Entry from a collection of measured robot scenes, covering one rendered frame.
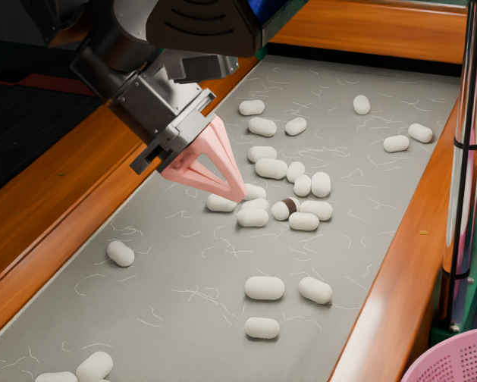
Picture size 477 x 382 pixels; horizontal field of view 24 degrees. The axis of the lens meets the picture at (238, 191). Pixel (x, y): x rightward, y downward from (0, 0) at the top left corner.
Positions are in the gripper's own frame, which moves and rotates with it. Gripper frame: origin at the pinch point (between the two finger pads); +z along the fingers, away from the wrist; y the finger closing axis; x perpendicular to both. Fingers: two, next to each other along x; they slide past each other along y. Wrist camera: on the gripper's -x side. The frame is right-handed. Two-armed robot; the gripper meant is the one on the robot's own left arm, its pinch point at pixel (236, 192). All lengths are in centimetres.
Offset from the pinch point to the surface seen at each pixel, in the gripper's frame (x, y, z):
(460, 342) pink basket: -11.7, -10.4, 21.2
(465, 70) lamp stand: -24.9, -0.4, 5.5
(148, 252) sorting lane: 11.6, -1.4, -1.8
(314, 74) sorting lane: 11, 52, 0
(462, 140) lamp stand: -20.4, -0.6, 9.9
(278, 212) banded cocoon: 3.8, 8.7, 5.3
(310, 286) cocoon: -1.4, -4.8, 10.6
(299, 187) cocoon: 3.5, 14.9, 5.6
